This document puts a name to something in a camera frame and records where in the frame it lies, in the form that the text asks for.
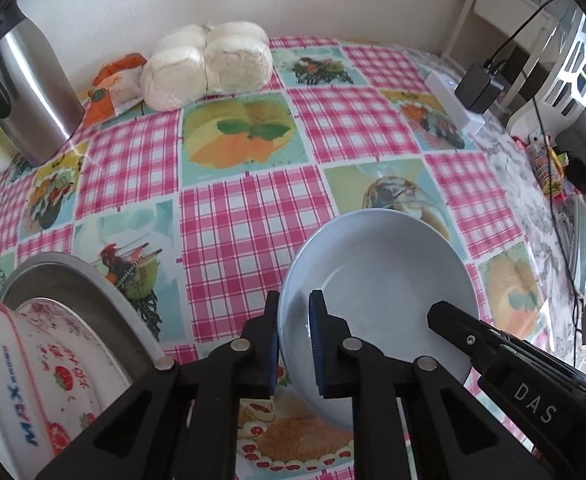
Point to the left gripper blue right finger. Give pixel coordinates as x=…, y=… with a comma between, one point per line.
x=412, y=420

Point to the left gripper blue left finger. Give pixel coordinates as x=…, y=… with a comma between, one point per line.
x=179, y=421

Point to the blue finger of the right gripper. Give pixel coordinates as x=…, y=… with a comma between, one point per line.
x=542, y=395

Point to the white bowl with red rim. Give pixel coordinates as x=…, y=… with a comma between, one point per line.
x=47, y=396

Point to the pale blue bowl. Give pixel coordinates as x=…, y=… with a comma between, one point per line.
x=380, y=270

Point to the pink floral plate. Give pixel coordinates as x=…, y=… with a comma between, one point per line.
x=67, y=326

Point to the metal round tray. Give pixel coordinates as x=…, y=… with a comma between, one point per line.
x=79, y=286

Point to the pink checkered tablecloth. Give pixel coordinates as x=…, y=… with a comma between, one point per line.
x=196, y=214

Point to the grey floral tablecloth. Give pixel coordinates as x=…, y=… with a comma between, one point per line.
x=497, y=204

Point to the colourful candy packet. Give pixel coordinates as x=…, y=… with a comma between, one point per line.
x=546, y=165

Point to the white plastic chair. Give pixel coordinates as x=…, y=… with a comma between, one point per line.
x=562, y=97

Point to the black power adapter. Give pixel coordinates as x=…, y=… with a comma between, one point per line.
x=478, y=89

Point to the orange snack packet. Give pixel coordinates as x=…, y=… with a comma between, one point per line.
x=114, y=89

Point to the white power strip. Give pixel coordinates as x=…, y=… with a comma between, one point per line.
x=442, y=88

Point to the stainless steel thermos jug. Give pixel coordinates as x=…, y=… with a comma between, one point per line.
x=39, y=110

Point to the bag of white buns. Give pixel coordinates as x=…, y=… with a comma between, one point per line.
x=197, y=60

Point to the white shelf unit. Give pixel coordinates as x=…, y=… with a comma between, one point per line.
x=535, y=26

